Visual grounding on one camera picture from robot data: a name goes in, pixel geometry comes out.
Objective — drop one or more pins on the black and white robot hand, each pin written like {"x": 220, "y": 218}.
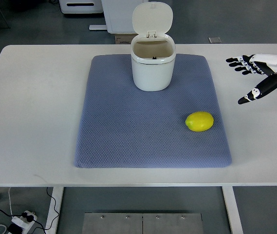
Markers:
{"x": 263, "y": 64}

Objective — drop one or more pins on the yellow lemon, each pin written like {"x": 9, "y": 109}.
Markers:
{"x": 199, "y": 121}

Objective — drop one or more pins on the white trash bin with lid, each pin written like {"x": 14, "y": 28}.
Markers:
{"x": 153, "y": 51}

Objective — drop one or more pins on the grey floor socket plate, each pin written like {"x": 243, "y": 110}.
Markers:
{"x": 214, "y": 40}

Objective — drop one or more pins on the white table right leg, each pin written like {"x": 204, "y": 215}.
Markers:
{"x": 232, "y": 210}

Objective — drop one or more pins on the white table leg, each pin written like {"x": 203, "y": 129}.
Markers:
{"x": 232, "y": 210}
{"x": 56, "y": 195}

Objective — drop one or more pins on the cardboard box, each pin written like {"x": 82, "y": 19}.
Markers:
{"x": 123, "y": 38}

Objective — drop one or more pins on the blue textured mat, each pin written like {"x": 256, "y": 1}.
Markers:
{"x": 122, "y": 126}

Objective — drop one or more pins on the white cabinet background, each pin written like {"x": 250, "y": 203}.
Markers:
{"x": 118, "y": 16}

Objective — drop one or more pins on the white appliance with slot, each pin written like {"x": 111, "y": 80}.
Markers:
{"x": 81, "y": 6}

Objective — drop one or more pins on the grey metal floor plate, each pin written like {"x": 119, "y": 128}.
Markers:
{"x": 142, "y": 223}

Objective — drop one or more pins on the white table left leg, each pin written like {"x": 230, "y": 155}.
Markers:
{"x": 56, "y": 195}

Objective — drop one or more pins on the white power strip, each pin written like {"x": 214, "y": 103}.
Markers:
{"x": 25, "y": 221}

